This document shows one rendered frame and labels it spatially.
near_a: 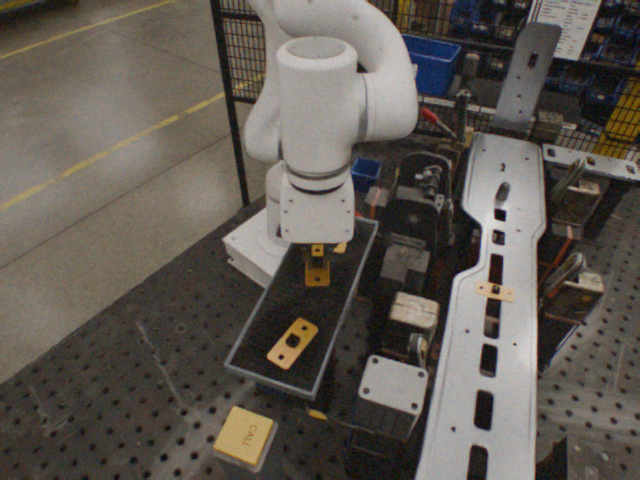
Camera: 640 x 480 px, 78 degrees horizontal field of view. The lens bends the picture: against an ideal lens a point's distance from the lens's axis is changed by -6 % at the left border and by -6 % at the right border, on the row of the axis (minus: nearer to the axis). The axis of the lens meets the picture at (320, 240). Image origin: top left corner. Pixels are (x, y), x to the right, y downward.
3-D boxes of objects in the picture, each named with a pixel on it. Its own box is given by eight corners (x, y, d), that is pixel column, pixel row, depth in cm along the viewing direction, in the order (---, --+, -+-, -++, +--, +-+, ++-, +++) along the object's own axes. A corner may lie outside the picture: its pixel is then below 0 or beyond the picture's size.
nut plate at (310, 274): (329, 285, 64) (329, 281, 63) (304, 285, 64) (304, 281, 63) (329, 245, 70) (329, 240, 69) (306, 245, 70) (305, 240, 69)
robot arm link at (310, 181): (277, 174, 49) (278, 194, 51) (353, 174, 49) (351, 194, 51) (281, 135, 55) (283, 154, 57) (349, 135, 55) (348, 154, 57)
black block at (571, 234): (544, 313, 121) (589, 246, 100) (508, 304, 124) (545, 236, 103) (544, 293, 126) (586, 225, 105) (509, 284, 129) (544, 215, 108)
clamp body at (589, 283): (549, 379, 106) (616, 302, 82) (503, 366, 109) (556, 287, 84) (549, 350, 113) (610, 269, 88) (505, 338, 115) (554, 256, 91)
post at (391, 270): (381, 377, 107) (404, 281, 79) (363, 372, 109) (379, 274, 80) (386, 361, 111) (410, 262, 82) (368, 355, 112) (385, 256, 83)
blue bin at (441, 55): (443, 97, 145) (450, 61, 135) (363, 79, 155) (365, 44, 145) (454, 79, 155) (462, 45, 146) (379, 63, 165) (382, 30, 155)
